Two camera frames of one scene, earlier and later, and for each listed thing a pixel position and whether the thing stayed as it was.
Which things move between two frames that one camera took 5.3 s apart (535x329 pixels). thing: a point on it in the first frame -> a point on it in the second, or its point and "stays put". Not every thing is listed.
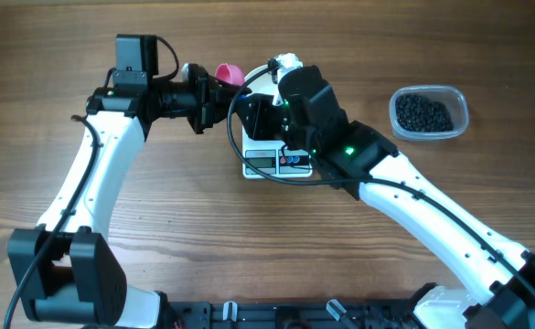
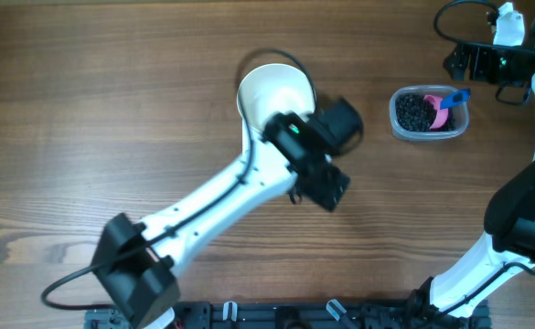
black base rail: (207, 314) stays put
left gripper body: (200, 111) -> (324, 189)
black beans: (419, 113) stays put
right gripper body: (269, 122) -> (491, 64)
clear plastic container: (428, 112) stays put
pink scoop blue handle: (230, 73) -> (443, 115)
